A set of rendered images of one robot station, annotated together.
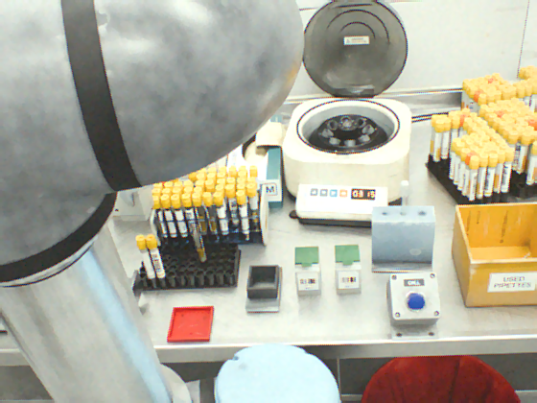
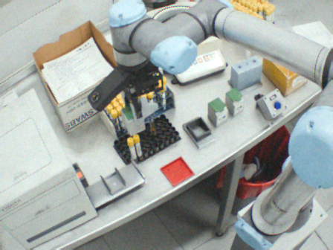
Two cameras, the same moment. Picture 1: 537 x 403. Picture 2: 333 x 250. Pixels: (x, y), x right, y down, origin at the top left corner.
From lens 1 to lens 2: 67 cm
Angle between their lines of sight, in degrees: 30
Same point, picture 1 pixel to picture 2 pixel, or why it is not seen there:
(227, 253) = (164, 123)
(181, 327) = (174, 175)
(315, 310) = (231, 130)
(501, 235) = not seen: hidden behind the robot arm
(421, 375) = not seen: hidden behind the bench
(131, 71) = not seen: outside the picture
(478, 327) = (293, 104)
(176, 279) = (149, 152)
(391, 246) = (245, 81)
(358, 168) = (205, 45)
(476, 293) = (288, 89)
